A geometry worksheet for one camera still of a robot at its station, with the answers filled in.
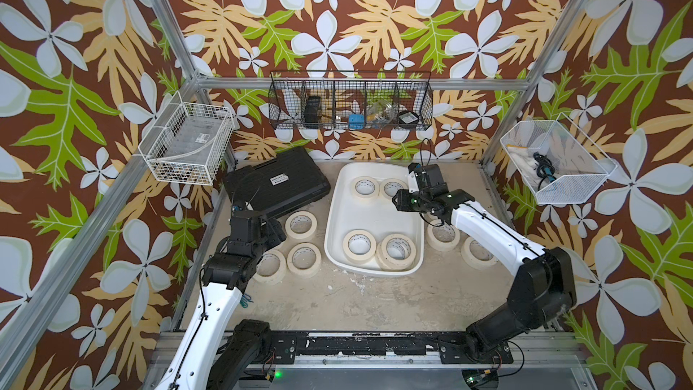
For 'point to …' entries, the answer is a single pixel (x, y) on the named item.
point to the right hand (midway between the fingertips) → (395, 197)
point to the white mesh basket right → (558, 161)
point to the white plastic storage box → (379, 217)
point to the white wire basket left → (189, 142)
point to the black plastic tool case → (276, 184)
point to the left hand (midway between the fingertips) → (272, 225)
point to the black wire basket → (350, 99)
